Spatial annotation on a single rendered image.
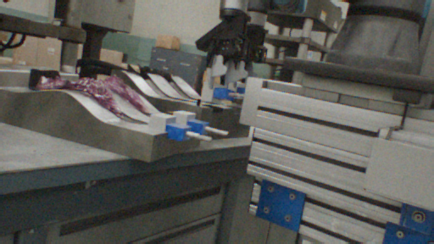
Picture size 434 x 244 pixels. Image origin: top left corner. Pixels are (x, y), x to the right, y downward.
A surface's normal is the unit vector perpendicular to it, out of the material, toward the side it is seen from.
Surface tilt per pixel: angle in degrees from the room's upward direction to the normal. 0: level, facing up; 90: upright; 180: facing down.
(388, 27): 72
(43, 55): 84
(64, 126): 90
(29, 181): 90
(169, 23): 90
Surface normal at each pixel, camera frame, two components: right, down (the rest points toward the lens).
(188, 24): -0.48, 0.04
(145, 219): 0.79, 0.23
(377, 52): -0.23, -0.21
